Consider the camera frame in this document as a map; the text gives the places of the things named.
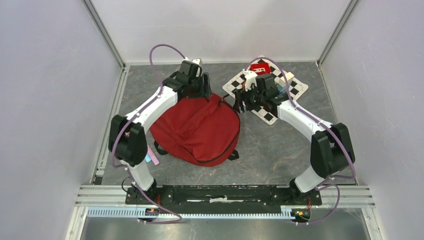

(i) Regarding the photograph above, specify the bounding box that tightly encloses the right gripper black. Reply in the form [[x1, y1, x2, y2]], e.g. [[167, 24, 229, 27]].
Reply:
[[232, 82, 266, 114]]

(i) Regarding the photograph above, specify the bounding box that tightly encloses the red backpack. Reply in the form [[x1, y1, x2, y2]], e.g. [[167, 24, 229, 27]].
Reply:
[[149, 94, 241, 167]]

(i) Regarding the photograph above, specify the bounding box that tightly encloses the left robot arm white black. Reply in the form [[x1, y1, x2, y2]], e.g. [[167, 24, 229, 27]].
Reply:
[[108, 58, 212, 204]]

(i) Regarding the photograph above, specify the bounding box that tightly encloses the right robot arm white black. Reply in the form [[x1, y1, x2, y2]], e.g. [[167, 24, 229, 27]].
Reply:
[[233, 70, 356, 204]]

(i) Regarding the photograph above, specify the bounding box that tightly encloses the red toy block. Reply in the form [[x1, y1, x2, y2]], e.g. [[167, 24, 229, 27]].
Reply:
[[249, 62, 271, 76]]

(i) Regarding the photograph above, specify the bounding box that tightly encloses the white blue block tower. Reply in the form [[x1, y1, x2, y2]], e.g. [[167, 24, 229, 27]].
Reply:
[[276, 72, 294, 94]]

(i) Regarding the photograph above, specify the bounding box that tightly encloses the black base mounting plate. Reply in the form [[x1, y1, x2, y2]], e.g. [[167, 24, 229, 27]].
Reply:
[[125, 184, 323, 216]]

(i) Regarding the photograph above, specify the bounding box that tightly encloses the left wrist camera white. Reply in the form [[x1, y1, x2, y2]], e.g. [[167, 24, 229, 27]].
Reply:
[[179, 57, 203, 77]]

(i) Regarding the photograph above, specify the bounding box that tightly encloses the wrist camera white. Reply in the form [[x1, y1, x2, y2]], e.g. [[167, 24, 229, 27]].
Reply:
[[179, 57, 203, 77], [241, 69, 258, 92]]

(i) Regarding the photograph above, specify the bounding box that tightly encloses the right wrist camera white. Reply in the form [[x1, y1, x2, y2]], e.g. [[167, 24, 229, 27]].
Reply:
[[241, 69, 258, 92]]

